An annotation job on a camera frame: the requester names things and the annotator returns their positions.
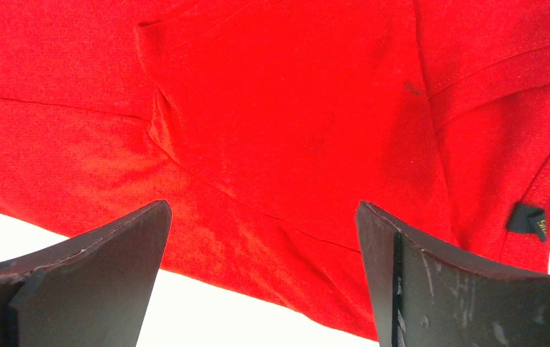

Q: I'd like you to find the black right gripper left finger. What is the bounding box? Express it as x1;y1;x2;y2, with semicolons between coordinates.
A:
0;200;172;346

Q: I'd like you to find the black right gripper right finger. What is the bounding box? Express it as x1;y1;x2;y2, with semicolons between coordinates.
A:
356;202;550;346

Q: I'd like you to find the red t shirt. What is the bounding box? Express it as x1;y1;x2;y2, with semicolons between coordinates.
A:
0;1;550;340

